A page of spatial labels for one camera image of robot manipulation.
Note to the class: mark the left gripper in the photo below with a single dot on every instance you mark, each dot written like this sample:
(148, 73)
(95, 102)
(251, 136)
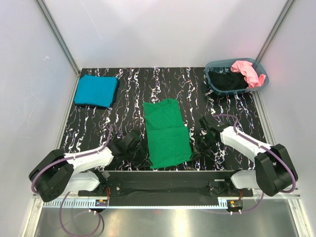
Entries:
(142, 161)

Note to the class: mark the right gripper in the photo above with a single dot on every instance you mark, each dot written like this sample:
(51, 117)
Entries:
(197, 154)

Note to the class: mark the green t-shirt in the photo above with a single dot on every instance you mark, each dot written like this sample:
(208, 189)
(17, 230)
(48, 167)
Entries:
(168, 137)

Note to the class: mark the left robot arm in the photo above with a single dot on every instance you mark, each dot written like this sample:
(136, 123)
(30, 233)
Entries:
(59, 173)

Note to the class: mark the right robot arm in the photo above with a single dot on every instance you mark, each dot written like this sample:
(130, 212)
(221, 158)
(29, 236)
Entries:
(274, 171)

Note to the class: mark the black t-shirt in basket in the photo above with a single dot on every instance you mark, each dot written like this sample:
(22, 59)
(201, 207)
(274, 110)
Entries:
(228, 81)

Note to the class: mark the folded blue t-shirt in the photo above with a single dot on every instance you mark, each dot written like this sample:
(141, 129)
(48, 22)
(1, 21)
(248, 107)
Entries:
(96, 91)

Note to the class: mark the blue plastic basket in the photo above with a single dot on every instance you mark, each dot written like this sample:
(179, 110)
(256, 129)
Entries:
(223, 66)

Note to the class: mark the pink t-shirt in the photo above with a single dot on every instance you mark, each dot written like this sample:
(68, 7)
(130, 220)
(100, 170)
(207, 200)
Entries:
(250, 76)

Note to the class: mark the slotted cable duct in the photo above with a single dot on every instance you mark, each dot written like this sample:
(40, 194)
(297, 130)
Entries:
(137, 203)

